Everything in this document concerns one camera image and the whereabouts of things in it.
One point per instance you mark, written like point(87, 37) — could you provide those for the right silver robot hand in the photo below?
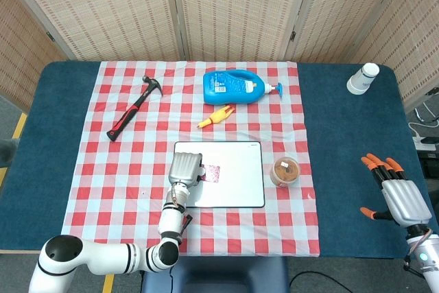
point(406, 202)

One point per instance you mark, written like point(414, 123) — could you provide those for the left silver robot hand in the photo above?
point(183, 169)

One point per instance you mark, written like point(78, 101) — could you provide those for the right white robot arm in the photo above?
point(427, 262)

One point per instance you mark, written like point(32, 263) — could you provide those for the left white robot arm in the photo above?
point(103, 257)

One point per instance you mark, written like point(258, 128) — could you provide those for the white board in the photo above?
point(240, 176)

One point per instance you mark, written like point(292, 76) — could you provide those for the white power strip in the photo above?
point(423, 143)

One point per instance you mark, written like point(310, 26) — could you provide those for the yellow rubber chicken toy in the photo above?
point(216, 117)

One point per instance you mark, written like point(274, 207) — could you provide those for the dark blue table cover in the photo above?
point(350, 155)

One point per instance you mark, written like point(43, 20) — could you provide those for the black red claw hammer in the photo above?
point(132, 109)

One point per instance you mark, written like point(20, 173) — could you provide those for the red white checkered tablecloth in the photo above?
point(240, 231)

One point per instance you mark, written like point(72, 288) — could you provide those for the blue pump bottle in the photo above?
point(229, 88)

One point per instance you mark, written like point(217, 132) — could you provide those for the clear jar of rubber bands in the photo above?
point(284, 171)

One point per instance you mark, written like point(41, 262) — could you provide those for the dark blue chair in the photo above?
point(226, 274)

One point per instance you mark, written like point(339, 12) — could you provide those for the stack of white paper cups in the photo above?
point(361, 78)

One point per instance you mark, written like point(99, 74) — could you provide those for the woven folding screen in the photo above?
point(113, 11)

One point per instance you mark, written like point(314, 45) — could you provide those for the metal screen hinge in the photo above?
point(50, 36)
point(292, 35)

